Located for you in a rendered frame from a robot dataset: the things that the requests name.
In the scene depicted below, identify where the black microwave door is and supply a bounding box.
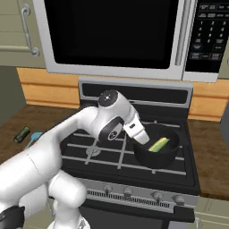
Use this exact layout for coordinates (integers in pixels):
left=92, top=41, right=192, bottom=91
left=31, top=0, right=199, bottom=81

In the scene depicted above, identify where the beige cupboard door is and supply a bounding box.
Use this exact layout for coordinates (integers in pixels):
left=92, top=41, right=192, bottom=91
left=0, top=0, right=47, bottom=69

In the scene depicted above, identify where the silver stove knob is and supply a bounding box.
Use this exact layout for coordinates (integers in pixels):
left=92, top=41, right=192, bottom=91
left=102, top=184, right=114, bottom=195
left=173, top=194, right=186, bottom=206
left=151, top=191, right=164, bottom=202
left=123, top=186, right=133, bottom=198

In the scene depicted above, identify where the silver cupboard handle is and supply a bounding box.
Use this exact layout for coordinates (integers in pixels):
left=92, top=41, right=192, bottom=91
left=20, top=3, right=40, bottom=58

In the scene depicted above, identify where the silver microwave oven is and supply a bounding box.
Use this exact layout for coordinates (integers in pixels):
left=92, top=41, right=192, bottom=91
left=31, top=0, right=229, bottom=84

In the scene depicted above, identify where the yellow green corn cob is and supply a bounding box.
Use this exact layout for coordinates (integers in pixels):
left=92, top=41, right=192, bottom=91
left=148, top=136, right=171, bottom=153

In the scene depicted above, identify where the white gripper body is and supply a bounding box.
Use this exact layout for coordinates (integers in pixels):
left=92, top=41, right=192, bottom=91
left=131, top=126, right=151, bottom=147

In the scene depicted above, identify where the black cooking pot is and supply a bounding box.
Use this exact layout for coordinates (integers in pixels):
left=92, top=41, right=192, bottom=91
left=131, top=123, right=181, bottom=170

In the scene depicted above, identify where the black and silver stove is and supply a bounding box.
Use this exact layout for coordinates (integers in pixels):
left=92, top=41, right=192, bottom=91
left=58, top=76, right=201, bottom=229

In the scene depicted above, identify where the light blue spatula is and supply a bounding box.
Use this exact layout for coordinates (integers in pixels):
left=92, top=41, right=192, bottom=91
left=24, top=131, right=45, bottom=149

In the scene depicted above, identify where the dark green cucumber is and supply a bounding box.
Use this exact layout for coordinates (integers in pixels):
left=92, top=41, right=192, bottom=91
left=13, top=125, right=31, bottom=144

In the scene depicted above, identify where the dark grey appliance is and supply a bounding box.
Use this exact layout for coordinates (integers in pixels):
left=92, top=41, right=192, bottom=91
left=219, top=100, right=229, bottom=141

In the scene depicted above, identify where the silver microwave door handle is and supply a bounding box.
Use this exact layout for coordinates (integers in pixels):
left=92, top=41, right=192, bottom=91
left=174, top=0, right=192, bottom=67

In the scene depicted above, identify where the beige drawer front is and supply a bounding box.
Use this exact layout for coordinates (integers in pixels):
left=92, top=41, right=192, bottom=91
left=193, top=196, right=229, bottom=229

